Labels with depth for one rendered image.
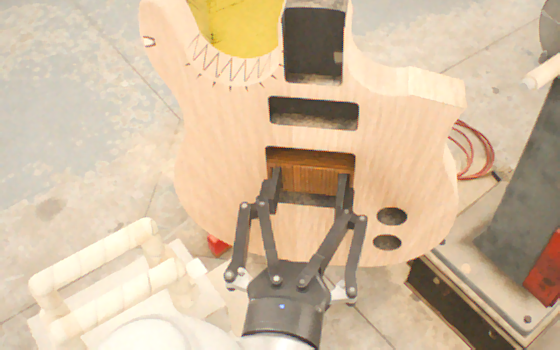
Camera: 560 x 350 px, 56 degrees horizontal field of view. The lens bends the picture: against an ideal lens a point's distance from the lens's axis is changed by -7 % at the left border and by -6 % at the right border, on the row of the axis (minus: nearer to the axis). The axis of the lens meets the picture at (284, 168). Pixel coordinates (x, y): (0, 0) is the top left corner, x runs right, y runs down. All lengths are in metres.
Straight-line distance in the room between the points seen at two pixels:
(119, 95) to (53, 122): 0.36
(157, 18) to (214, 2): 1.05
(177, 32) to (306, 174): 0.22
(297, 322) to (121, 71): 2.66
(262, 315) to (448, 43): 2.88
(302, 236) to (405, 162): 0.20
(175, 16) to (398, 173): 0.29
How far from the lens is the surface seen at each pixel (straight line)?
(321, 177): 0.64
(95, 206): 2.45
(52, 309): 0.83
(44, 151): 2.77
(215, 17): 1.61
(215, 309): 0.83
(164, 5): 0.53
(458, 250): 1.93
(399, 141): 0.59
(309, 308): 0.53
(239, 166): 0.65
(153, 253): 0.83
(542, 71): 1.03
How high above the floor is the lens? 1.84
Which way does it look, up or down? 49 degrees down
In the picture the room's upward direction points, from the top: straight up
